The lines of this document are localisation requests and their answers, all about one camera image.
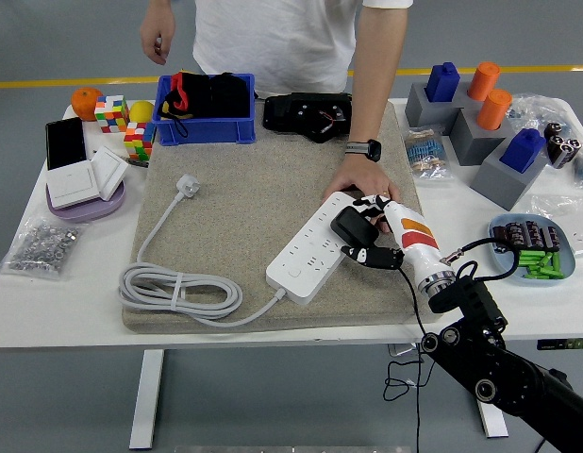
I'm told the person's right hand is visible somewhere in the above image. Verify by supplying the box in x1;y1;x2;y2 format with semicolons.
139;0;177;66

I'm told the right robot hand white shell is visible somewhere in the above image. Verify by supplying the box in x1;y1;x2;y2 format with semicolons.
341;193;456;290

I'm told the person's left hand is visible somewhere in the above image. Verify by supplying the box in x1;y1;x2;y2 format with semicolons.
322;151;403;204

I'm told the black plug with cord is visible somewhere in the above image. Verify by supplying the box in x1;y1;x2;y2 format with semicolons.
329;206;437;453

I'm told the white power strip with cable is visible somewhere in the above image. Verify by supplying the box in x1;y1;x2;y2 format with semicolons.
117;173;368;327

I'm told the wrist watch with striped band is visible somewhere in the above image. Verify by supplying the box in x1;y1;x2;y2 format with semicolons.
343;139;382;163

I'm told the bag of resistors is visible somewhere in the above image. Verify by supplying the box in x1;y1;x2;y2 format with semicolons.
403;125;456;180

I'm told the grey block holder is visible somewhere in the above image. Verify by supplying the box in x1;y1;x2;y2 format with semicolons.
404;82;479;128
469;145;551;212
449;106;515;167

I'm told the light blue plate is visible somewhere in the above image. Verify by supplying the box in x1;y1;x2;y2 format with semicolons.
488;212;576;288

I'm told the yellow lemon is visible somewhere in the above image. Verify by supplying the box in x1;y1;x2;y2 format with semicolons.
128;100;156;126

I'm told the black and red fabric bundle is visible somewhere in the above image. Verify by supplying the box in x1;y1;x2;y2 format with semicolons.
158;70;253;138

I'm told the multicoloured puzzle cube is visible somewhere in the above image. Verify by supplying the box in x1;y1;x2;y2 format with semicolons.
93;94;131;135
123;121;157;162

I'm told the black electronic device housing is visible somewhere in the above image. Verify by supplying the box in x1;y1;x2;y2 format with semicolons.
261;92;354;144

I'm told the orange fruit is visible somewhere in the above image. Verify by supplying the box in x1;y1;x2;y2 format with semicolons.
70;87;104;123

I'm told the blue plastic bin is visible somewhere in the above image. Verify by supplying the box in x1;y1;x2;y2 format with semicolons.
151;73;258;146

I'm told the row of dark capacitors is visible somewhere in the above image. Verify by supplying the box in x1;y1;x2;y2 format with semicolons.
491;220;561;255

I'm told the person's torso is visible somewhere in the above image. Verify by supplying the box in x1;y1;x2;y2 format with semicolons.
192;0;415;95

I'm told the blue square peg block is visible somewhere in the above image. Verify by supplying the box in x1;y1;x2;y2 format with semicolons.
498;127;547;175
424;61;460;104

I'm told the pile of green cylinders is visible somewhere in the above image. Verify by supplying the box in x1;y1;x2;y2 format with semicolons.
513;249;566;280

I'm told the grey-brown mat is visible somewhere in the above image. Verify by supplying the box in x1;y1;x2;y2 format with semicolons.
120;99;447;335

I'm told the orange cylinder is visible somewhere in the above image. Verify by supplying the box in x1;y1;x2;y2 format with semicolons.
475;88;513;132
466;60;502;102

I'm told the black smartphone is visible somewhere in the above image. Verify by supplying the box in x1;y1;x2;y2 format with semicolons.
44;116;92;172

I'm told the bundle of large black capacitors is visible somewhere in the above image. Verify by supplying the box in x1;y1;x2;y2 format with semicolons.
543;121;583;170

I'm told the clear bag of small parts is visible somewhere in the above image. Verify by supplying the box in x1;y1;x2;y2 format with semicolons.
506;92;574;138

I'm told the black table control panel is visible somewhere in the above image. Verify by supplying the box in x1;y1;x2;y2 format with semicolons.
536;338;583;351

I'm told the purple round box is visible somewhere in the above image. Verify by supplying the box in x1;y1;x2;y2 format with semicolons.
44;181;126;224

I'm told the bag of metal nuts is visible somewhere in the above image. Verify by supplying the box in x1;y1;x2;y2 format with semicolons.
0;214;88;282

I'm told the silver metal bracket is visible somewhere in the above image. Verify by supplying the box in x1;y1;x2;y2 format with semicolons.
387;343;423;358

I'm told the small white wall switch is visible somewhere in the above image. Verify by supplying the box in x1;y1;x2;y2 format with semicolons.
90;145;130;202

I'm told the large white wall switch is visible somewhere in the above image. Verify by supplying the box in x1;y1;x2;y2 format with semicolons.
45;159;100;210

